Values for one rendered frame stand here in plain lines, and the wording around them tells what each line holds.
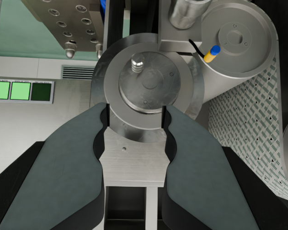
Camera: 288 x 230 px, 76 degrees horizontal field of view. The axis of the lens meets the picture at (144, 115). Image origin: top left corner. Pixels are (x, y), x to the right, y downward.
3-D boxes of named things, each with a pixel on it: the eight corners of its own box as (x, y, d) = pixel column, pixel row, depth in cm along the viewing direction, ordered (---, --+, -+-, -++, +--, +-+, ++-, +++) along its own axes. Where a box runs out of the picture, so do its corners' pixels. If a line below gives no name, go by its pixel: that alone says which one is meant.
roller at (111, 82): (193, 44, 25) (194, 130, 23) (162, 93, 50) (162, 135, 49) (106, 39, 24) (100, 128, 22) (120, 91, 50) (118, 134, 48)
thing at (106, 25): (113, -66, 27) (106, 52, 25) (122, 28, 51) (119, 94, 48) (110, -66, 27) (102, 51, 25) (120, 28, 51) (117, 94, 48)
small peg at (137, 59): (138, 67, 19) (128, 58, 19) (137, 76, 22) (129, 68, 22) (147, 58, 19) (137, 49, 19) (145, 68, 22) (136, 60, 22)
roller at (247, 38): (274, 0, 27) (280, 80, 25) (206, 68, 52) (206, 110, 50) (192, -5, 26) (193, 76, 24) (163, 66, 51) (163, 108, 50)
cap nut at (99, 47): (106, 44, 57) (105, 58, 56) (108, 49, 60) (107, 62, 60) (94, 43, 57) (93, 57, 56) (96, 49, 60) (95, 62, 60)
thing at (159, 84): (152, 124, 21) (105, 81, 22) (150, 126, 23) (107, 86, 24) (194, 79, 22) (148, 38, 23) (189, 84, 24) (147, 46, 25)
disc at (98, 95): (204, 35, 25) (205, 144, 23) (202, 37, 26) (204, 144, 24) (94, 28, 25) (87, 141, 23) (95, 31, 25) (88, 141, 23)
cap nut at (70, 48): (75, 42, 56) (73, 56, 56) (78, 48, 60) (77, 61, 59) (62, 41, 56) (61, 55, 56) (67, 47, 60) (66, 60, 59)
